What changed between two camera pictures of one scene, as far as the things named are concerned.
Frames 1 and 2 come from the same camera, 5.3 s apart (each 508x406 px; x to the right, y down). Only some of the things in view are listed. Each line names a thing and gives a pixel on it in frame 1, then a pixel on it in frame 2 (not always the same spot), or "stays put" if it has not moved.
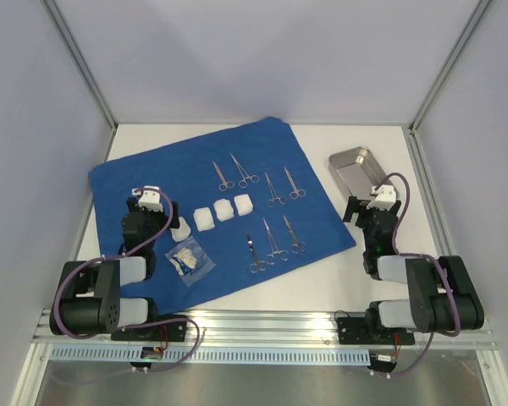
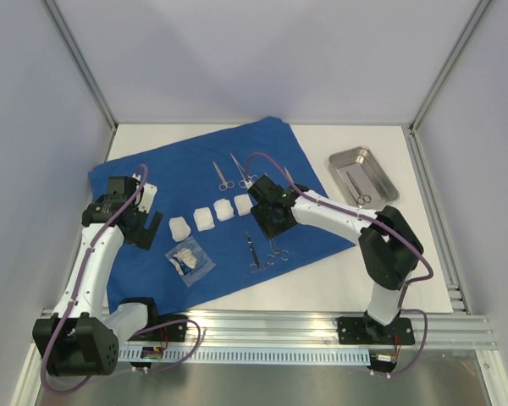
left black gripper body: [155, 220] -> [138, 235]
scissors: [297, 247] -> [363, 198]
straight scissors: [223, 187] stays put
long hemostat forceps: [243, 183] stays put
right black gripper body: [353, 209] -> [265, 189]
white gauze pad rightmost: [244, 204] stays put
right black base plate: [356, 331] stays put
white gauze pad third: [223, 209] stays put
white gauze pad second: [203, 219] stays put
